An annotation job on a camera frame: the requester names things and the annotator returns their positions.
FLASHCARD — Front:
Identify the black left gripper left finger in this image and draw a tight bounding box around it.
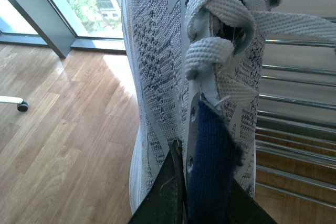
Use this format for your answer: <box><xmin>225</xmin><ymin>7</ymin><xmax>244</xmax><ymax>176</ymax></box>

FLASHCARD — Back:
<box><xmin>129</xmin><ymin>140</ymin><xmax>186</xmax><ymax>223</ymax></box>

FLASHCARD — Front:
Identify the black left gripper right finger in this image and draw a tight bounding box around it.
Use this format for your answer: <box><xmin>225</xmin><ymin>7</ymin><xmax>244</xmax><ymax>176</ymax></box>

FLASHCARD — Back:
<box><xmin>226</xmin><ymin>179</ymin><xmax>277</xmax><ymax>224</ymax></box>

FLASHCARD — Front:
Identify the grey knit sneaker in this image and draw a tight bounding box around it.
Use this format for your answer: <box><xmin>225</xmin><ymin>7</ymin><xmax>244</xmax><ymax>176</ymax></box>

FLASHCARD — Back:
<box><xmin>122</xmin><ymin>0</ymin><xmax>335</xmax><ymax>223</ymax></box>

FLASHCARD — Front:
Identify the black metal shoe rack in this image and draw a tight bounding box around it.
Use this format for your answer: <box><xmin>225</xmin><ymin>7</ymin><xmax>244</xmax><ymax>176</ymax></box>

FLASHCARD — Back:
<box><xmin>256</xmin><ymin>35</ymin><xmax>335</xmax><ymax>209</ymax></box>

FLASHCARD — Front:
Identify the white chair leg with caster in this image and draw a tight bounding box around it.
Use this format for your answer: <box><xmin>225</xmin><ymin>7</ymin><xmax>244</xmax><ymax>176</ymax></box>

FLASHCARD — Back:
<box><xmin>0</xmin><ymin>95</ymin><xmax>28</xmax><ymax>112</ymax></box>

